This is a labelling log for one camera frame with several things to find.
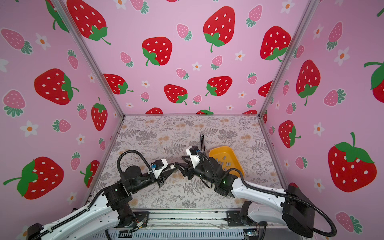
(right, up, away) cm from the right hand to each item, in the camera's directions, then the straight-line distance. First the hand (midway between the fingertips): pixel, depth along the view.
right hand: (178, 160), depth 69 cm
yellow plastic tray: (+28, -3, +28) cm, 40 cm away
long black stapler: (+13, +5, +32) cm, 35 cm away
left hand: (-2, -2, -1) cm, 3 cm away
